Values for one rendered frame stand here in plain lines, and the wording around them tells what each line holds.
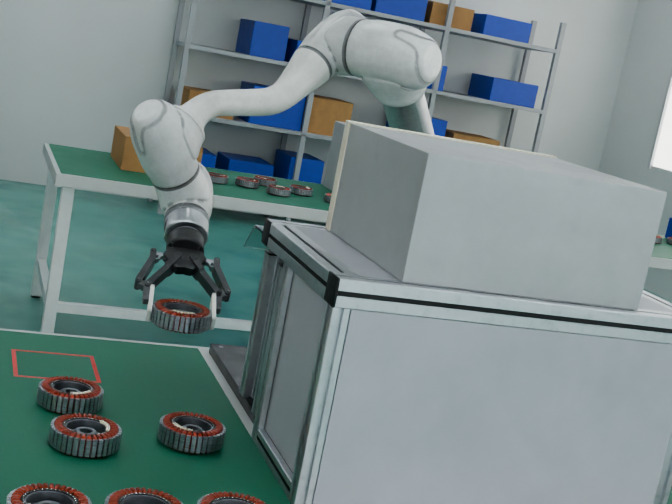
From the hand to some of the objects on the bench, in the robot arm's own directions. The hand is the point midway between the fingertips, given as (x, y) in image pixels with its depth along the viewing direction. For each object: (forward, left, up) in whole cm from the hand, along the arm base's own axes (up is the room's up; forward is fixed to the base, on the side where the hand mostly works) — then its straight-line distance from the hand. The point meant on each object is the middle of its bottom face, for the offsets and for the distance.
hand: (181, 313), depth 203 cm
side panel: (+31, +16, -16) cm, 38 cm away
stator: (+12, -19, -14) cm, 27 cm away
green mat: (+18, -17, -14) cm, 29 cm away
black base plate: (-11, +44, -20) cm, 49 cm away
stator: (+24, +2, -15) cm, 28 cm away
